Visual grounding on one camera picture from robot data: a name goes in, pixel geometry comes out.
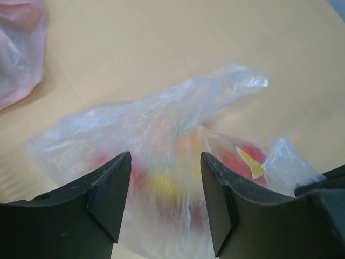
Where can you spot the red fruit in bag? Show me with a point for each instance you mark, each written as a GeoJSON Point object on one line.
{"type": "Point", "coordinates": [245, 159]}

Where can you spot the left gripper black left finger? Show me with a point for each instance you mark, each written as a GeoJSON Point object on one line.
{"type": "Point", "coordinates": [81, 219]}

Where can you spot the pink knotted plastic bag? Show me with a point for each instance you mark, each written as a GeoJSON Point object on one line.
{"type": "Point", "coordinates": [24, 26]}

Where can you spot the clear plastic fruit bag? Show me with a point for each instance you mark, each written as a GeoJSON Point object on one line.
{"type": "Point", "coordinates": [165, 134]}

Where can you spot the yellow fruit in bag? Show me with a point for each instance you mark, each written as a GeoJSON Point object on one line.
{"type": "Point", "coordinates": [165, 186]}

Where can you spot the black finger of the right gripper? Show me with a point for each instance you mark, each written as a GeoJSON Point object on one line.
{"type": "Point", "coordinates": [335, 179]}

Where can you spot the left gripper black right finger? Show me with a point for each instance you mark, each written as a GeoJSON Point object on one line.
{"type": "Point", "coordinates": [249, 221]}

